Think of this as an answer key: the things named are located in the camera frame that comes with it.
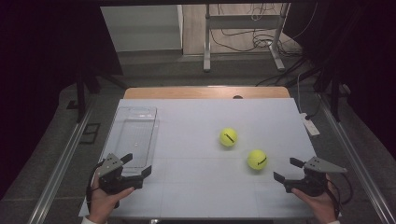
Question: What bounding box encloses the grey metal table frame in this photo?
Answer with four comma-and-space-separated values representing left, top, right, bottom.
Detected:
203, 3, 291, 73

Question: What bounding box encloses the black metal stand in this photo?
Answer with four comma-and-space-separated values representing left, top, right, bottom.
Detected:
312, 62, 353, 123
66, 62, 127, 124

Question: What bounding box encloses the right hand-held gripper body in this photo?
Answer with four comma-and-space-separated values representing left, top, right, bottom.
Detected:
283, 156, 348, 198

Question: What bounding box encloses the white cabinet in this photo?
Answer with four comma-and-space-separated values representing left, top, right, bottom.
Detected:
100, 4, 184, 52

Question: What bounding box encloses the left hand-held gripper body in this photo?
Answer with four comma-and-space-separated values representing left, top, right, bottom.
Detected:
97, 153, 144, 195

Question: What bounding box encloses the white power strip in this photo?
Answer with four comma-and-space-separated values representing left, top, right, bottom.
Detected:
300, 112, 321, 137

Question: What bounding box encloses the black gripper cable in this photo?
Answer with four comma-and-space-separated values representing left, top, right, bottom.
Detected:
326, 172, 355, 217
86, 161, 106, 214

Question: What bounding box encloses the person's right hand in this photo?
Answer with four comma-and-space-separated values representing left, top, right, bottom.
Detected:
291, 175, 339, 223

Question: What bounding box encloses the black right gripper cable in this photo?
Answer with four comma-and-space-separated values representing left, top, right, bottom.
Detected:
326, 172, 355, 217

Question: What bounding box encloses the yellow tennis ball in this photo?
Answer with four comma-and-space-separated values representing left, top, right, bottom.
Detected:
219, 127, 239, 147
247, 149, 268, 171

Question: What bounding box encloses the white power strip cable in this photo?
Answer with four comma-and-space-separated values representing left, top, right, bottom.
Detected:
296, 73, 305, 115

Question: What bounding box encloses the clear plastic container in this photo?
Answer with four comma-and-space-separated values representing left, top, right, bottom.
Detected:
106, 105, 161, 175

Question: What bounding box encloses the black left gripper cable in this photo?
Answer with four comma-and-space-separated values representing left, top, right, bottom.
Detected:
86, 161, 106, 214

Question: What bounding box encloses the black floor cables bundle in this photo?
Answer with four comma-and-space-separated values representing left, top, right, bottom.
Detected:
210, 3, 302, 58

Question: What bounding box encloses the person's left hand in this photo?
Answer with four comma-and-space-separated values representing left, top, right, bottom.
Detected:
88, 174, 135, 223

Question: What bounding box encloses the aluminium floor rail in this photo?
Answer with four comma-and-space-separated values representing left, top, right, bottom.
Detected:
29, 102, 95, 224
317, 92, 396, 224

